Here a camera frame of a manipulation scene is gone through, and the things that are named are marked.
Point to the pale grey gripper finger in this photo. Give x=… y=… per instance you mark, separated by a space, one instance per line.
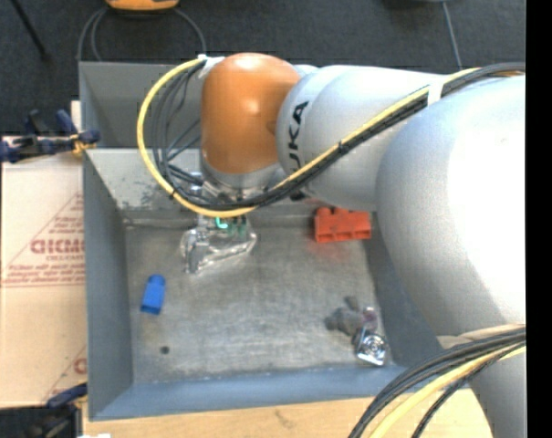
x=195 y=251
x=236 y=247

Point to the blue toy block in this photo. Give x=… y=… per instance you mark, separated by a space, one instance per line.
x=153 y=294

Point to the grey metal bin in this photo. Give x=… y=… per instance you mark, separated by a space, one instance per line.
x=257 y=317

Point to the red toy block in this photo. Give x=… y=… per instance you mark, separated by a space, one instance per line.
x=341 y=226

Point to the grey toy animal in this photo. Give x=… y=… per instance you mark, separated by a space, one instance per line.
x=344 y=320

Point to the shiny metal piece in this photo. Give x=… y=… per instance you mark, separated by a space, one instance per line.
x=371 y=348

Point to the brown cardboard board, red print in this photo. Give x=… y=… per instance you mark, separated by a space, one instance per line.
x=38 y=317

